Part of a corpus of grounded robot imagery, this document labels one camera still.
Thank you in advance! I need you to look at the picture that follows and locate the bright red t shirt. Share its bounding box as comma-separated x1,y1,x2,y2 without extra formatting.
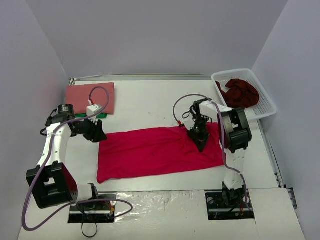
96,123,224,184

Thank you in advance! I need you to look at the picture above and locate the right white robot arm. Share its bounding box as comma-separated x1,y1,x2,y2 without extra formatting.
184,99,252,207

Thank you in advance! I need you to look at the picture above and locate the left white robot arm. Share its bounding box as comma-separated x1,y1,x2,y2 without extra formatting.
26,103,107,209

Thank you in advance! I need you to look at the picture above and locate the folded green shirt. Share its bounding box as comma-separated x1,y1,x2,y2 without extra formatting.
75,113,108,119

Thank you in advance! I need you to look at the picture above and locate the folded salmon pink shirt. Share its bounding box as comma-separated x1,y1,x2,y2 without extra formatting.
65,82,115,115

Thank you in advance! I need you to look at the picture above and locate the dark red t shirt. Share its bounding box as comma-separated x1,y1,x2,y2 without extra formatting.
215,78,260,109

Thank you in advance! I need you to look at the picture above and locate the white plastic basket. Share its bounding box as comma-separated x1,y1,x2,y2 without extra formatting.
211,68,277,120

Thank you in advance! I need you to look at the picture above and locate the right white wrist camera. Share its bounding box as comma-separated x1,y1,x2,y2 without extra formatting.
178,118,195,131

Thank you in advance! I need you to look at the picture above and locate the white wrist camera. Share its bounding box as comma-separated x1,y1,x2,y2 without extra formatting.
86,100,102,123
178,118,195,131

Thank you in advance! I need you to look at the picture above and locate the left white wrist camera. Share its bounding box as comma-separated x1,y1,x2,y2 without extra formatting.
86,100,102,123

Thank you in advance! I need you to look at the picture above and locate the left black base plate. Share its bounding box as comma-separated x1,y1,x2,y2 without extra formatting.
67,201,115,224

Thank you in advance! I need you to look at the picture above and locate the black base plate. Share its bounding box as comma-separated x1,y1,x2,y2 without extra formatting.
205,190,255,221
67,201,115,224

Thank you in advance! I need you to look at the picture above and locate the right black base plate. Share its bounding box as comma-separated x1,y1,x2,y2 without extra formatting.
205,190,255,221

